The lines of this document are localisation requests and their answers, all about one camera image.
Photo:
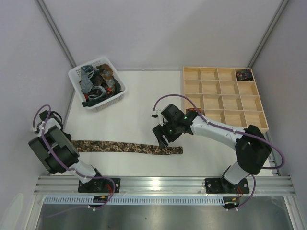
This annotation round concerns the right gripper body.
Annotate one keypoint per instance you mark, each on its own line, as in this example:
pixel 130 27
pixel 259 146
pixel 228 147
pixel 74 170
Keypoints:
pixel 162 133

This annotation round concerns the dark green tie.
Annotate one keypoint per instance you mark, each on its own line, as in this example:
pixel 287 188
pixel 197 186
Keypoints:
pixel 92 103

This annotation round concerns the grey patterned tie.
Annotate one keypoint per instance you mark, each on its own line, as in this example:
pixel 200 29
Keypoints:
pixel 91 83

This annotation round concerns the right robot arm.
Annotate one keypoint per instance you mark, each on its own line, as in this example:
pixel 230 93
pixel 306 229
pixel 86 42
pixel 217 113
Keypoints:
pixel 251 151

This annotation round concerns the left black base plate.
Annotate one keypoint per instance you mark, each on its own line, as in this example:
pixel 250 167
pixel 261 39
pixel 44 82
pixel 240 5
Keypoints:
pixel 100 186

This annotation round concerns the wooden compartment tray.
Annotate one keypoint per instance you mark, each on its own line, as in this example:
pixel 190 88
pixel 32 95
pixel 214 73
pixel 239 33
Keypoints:
pixel 223 98

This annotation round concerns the brown floral tie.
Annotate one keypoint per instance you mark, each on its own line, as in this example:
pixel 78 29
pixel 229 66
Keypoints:
pixel 111 146

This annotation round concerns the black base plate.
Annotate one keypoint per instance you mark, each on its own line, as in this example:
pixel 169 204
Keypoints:
pixel 222 186
pixel 100 186

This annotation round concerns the white plastic basket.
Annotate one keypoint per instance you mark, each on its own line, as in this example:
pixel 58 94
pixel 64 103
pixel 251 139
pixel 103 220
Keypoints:
pixel 75 77

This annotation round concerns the rolled red patterned tie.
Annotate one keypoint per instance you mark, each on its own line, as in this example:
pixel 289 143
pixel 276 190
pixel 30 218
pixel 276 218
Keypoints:
pixel 195 109

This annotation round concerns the white slotted cable duct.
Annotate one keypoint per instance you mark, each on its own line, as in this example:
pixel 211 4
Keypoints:
pixel 135 200

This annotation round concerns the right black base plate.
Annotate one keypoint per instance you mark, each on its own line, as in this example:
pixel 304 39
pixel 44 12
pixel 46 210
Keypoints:
pixel 222 186

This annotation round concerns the brown orange patterned tie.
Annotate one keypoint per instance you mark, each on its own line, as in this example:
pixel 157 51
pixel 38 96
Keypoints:
pixel 107 73

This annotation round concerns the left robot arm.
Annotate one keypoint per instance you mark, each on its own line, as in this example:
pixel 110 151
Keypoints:
pixel 55 151

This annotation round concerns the rolled dark floral tie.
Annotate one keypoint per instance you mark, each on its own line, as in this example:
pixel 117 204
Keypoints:
pixel 244 75

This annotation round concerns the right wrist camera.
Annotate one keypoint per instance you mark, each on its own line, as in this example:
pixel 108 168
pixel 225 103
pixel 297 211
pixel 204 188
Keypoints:
pixel 170 113

